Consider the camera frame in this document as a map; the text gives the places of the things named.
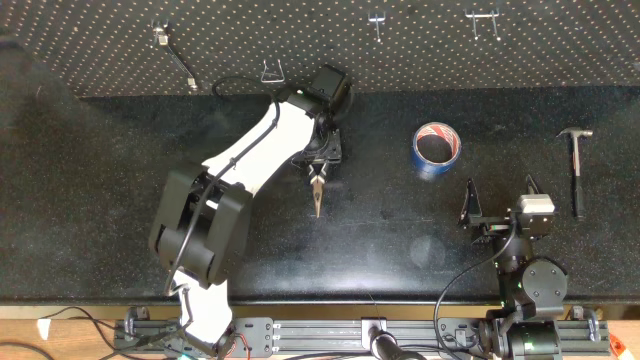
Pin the metal hook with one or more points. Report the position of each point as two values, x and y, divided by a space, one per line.
159 25
482 15
272 79
376 20

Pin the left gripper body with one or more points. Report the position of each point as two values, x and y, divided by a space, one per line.
325 147

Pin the roll of blue tape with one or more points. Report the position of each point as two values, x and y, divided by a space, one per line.
425 161

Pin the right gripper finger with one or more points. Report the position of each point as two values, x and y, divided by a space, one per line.
532 187
470 205

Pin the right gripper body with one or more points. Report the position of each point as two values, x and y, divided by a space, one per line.
492 223

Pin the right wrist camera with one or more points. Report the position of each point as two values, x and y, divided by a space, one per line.
535 212

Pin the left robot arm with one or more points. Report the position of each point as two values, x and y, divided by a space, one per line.
260 150

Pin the mounting rail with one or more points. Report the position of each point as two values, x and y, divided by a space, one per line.
320 337

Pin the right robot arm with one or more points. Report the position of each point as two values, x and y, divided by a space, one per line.
542 285

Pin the hammer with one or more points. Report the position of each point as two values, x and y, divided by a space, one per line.
576 160

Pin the wrench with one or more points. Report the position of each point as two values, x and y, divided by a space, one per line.
177 59

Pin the black pegboard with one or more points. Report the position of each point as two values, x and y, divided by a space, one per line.
400 50

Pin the black and white pliers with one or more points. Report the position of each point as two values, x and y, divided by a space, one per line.
318 192

